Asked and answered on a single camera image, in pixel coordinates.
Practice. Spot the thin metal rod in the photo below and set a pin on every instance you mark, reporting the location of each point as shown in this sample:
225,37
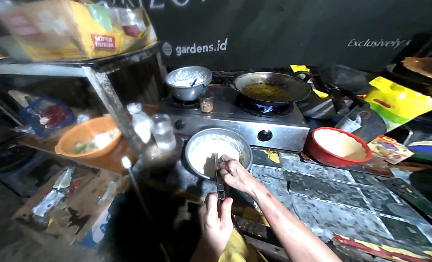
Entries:
137,187

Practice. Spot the orange plastic basin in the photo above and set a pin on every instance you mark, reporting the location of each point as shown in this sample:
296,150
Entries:
68,142

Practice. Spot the person's left thumb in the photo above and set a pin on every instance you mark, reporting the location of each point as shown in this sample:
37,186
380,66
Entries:
226,212

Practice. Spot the person's right fingers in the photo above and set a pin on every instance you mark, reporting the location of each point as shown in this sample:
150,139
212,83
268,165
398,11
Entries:
225,167

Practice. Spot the white batter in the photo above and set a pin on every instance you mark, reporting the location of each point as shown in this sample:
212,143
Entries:
201,151

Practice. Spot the flattened brown cardboard box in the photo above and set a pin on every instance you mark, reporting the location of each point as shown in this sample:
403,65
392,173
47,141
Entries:
83,203

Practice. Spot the silver two-burner gas stove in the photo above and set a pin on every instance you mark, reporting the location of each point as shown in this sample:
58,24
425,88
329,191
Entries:
234,127

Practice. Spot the metal-framed shelf table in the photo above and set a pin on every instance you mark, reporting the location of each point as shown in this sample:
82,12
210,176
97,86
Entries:
108,91

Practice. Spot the yellow brown cardboard box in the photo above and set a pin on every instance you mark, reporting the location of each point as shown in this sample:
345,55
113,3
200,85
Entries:
61,36

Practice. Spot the red plastic basin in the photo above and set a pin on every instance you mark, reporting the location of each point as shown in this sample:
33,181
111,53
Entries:
319,152

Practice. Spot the metal bowl with white batter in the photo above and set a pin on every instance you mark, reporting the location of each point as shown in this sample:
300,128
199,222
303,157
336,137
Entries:
246,147

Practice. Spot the person's left hand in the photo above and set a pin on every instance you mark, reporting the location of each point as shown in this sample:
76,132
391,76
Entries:
215,227

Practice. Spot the person's right forearm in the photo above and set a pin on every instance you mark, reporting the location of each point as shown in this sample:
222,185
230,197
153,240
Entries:
290,227

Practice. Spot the person's right hand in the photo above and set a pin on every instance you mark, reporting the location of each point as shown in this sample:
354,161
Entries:
239,176

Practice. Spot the round brown metal container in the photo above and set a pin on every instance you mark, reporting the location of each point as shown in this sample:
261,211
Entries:
159,158

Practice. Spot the clear glass jar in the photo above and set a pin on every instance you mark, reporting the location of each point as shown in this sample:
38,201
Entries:
164,135

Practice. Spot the small glass with brown contents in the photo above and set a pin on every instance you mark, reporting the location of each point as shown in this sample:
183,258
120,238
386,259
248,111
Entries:
207,103

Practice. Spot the clear bag with white contents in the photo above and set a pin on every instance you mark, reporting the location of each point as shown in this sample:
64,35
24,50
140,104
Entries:
142,125

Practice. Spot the brown wok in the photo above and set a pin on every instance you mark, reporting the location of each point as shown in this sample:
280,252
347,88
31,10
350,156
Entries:
425,68

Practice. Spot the yellow and green plastic pouch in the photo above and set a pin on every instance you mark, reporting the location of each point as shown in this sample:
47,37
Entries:
401,102

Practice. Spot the metal pot with white residue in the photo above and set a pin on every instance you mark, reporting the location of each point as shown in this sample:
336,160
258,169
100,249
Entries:
188,92

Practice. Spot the person's left index finger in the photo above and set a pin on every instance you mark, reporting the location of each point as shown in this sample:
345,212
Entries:
212,206

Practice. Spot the dark banner with white lettering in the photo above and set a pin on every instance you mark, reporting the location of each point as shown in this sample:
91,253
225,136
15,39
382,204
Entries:
285,32

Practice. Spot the frying oil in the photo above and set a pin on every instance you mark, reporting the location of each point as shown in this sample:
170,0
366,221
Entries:
267,91

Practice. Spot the large black wok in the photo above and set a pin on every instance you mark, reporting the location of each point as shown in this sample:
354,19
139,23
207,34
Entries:
299,86

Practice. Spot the person's left forearm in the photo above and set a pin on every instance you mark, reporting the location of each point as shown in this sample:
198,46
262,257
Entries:
207,254

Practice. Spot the colourful printed food packet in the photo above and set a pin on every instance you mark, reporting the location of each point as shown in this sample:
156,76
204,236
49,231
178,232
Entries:
388,150

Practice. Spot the crumpled silver plastic wrapper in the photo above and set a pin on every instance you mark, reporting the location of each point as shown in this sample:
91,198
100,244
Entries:
50,202

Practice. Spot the blue plastic basket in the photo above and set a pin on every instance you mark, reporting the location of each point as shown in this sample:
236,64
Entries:
30,115

